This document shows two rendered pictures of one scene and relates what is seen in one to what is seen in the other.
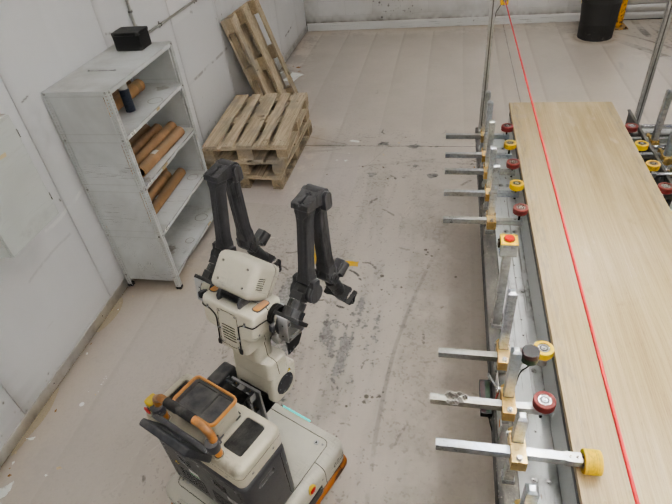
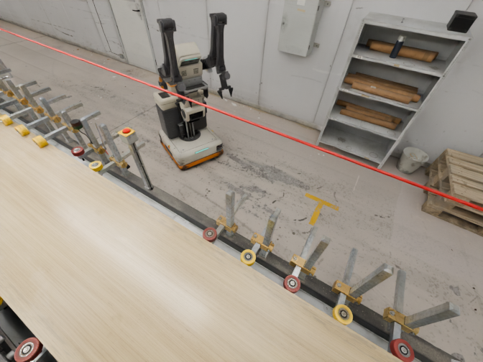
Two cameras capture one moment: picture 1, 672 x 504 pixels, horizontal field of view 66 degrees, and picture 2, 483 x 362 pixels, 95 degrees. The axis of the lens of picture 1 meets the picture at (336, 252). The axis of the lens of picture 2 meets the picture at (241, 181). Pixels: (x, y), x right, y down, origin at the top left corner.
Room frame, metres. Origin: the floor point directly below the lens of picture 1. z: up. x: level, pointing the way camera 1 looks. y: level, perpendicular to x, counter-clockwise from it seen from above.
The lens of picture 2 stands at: (2.60, -1.58, 2.03)
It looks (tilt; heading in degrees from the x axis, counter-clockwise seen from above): 48 degrees down; 104
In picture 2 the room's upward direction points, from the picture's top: 4 degrees clockwise
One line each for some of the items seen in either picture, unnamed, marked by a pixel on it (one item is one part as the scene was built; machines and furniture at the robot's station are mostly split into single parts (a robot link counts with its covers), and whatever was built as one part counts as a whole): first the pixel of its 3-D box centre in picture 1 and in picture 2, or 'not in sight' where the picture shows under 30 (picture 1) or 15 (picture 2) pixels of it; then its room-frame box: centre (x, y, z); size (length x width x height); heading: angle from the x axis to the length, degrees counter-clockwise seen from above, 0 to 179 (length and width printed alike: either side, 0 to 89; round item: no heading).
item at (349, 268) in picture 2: (478, 155); (346, 282); (3.07, -1.03, 0.81); 0.43 x 0.03 x 0.04; 76
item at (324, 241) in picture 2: (488, 155); (311, 260); (2.86, -1.02, 0.92); 0.04 x 0.04 x 0.48; 76
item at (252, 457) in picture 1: (226, 441); (182, 109); (1.27, 0.56, 0.59); 0.55 x 0.34 x 0.83; 52
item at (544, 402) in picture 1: (542, 407); (80, 154); (1.09, -0.70, 0.85); 0.08 x 0.08 x 0.11
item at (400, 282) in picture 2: (477, 136); (397, 309); (3.31, -1.09, 0.82); 0.43 x 0.03 x 0.04; 76
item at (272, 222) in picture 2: (489, 182); (267, 240); (2.61, -0.96, 0.88); 0.04 x 0.04 x 0.48; 76
